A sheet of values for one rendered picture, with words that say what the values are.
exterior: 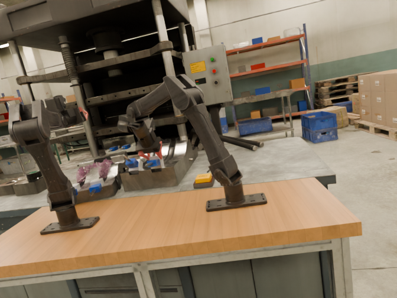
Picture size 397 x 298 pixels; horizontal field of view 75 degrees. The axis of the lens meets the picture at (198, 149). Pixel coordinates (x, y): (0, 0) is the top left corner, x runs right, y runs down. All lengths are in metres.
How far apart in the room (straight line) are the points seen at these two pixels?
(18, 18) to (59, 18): 0.34
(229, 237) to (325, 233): 0.24
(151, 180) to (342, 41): 7.44
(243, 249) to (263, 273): 0.59
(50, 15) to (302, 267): 2.17
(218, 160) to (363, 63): 7.66
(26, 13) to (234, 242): 2.11
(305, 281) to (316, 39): 7.16
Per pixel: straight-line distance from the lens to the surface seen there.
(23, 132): 0.92
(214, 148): 0.83
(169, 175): 1.16
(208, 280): 1.38
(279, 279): 1.35
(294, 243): 0.78
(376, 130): 5.03
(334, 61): 8.11
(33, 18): 2.35
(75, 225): 1.05
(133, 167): 1.21
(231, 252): 0.78
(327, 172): 1.09
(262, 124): 4.88
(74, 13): 2.15
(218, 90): 1.92
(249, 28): 7.89
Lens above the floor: 1.18
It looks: 12 degrees down
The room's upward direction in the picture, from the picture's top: 11 degrees counter-clockwise
